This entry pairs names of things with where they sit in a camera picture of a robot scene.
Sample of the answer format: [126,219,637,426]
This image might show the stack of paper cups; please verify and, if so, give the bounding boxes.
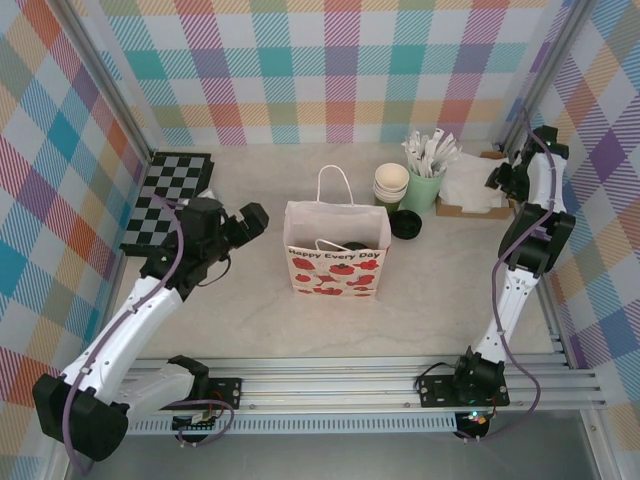
[373,163,410,195]

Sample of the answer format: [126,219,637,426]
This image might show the brown cardboard napkin box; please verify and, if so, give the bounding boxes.
[433,151,516,221]

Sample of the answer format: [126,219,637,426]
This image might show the mint green cylindrical holder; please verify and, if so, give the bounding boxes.
[402,164,444,214]

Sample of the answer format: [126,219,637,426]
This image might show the white red poppy paper bag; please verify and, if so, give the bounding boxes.
[283,164,392,299]

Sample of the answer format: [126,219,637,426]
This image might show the white paper napkin stack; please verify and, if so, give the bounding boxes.
[439,152,511,210]

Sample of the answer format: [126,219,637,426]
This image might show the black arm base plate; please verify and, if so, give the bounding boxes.
[414,373,510,409]
[199,375,245,412]

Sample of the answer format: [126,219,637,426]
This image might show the aluminium frame post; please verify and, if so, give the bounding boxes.
[499,0,596,156]
[59,0,164,161]

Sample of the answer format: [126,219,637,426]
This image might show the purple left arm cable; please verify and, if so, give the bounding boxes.
[62,194,236,476]

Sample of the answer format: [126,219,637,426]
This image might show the small circuit board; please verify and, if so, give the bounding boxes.
[172,412,221,434]
[459,409,491,429]

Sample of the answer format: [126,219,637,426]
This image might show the white paper wrapped straw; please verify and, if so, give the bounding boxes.
[439,144,462,174]
[401,141,422,176]
[429,128,446,177]
[422,138,437,179]
[408,131,429,177]
[435,134,457,176]

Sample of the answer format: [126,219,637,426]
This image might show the black grey chessboard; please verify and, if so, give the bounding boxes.
[119,151,216,259]

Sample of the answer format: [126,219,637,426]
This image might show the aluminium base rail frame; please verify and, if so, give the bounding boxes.
[54,355,609,414]

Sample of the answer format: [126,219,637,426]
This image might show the white slotted cable duct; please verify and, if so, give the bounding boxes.
[124,418,459,435]

